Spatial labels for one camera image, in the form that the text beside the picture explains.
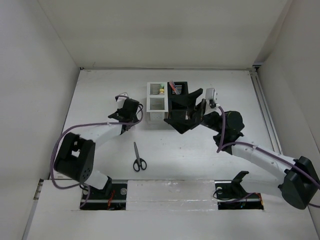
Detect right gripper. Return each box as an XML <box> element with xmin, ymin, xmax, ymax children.
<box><xmin>164</xmin><ymin>88</ymin><xmax>224</xmax><ymax>134</ymax></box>

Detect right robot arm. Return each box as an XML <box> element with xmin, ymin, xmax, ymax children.
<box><xmin>164</xmin><ymin>87</ymin><xmax>320</xmax><ymax>210</ymax></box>

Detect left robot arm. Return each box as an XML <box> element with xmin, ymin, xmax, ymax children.
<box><xmin>50</xmin><ymin>95</ymin><xmax>143</xmax><ymax>199</ymax></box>

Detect black slotted container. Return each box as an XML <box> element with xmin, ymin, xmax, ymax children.
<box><xmin>167</xmin><ymin>81</ymin><xmax>189</xmax><ymax>120</ymax></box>

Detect white slotted container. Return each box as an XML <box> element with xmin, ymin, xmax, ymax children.
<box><xmin>146</xmin><ymin>82</ymin><xmax>169</xmax><ymax>123</ymax></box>

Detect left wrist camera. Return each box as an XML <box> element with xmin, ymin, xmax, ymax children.
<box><xmin>115</xmin><ymin>92</ymin><xmax>130</xmax><ymax>102</ymax></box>

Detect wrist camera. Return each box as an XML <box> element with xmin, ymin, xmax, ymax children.
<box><xmin>205</xmin><ymin>88</ymin><xmax>218</xmax><ymax>109</ymax></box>
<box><xmin>115</xmin><ymin>92</ymin><xmax>130</xmax><ymax>102</ymax></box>

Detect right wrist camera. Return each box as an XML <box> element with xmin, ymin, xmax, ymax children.
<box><xmin>205</xmin><ymin>88</ymin><xmax>218</xmax><ymax>109</ymax></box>

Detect black handled scissors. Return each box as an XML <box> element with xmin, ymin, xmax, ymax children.
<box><xmin>132</xmin><ymin>142</ymin><xmax>148</xmax><ymax>172</ymax></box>

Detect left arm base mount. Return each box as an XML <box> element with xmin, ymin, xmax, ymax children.
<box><xmin>79</xmin><ymin>180</ymin><xmax>128</xmax><ymax>211</ymax></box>

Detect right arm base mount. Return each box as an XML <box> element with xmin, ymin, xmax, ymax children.
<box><xmin>212</xmin><ymin>171</ymin><xmax>264</xmax><ymax>210</ymax></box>

